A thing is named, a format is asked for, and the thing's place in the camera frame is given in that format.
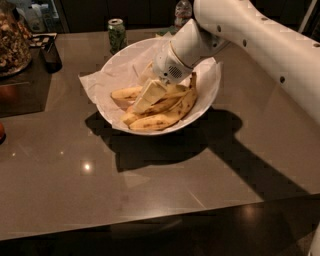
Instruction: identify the yellow banana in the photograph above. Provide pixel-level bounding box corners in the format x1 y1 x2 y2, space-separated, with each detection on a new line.
121 97 180 126
128 72 197 132
111 84 189 101

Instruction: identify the white bowl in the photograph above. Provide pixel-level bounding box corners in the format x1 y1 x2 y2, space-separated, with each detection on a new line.
94 36 221 136

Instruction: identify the red round object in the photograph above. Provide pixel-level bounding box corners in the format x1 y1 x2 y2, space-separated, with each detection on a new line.
0 122 6 143

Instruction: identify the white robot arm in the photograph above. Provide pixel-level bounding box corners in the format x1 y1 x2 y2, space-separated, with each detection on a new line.
152 0 320 256

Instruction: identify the white paper liner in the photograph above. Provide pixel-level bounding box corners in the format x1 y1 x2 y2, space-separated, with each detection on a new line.
78 33 223 133

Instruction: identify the black small object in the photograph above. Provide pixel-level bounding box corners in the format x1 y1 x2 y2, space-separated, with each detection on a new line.
41 42 62 74

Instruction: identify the clear plastic water bottle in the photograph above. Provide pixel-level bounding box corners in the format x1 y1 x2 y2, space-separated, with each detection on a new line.
174 0 193 30

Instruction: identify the glass jar of snacks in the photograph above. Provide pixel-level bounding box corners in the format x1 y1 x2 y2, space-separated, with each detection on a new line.
0 0 32 77

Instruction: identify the orange fruit in bowl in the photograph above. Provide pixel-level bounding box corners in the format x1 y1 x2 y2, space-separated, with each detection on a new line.
126 106 134 113

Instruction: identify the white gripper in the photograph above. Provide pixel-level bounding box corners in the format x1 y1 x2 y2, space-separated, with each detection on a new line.
133 19 227 113

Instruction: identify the checkered tray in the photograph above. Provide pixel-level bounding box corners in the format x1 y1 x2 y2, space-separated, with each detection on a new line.
28 33 57 48

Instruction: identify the green soda can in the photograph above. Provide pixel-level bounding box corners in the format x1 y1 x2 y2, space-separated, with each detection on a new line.
108 18 127 54

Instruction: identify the dark box on table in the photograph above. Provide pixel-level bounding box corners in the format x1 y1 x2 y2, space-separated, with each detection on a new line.
0 49 51 118

